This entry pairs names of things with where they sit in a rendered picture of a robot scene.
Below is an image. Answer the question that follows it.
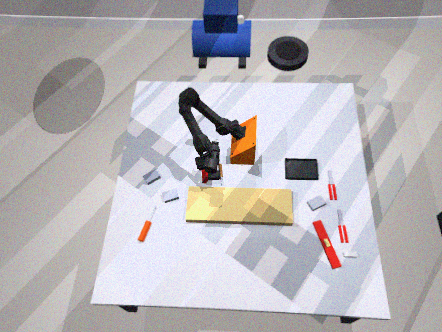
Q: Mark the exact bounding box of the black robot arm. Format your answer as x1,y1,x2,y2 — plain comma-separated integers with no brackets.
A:
178,87,246,174

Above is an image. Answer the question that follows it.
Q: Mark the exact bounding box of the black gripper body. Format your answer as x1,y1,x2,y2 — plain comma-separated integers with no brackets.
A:
208,157,221,180

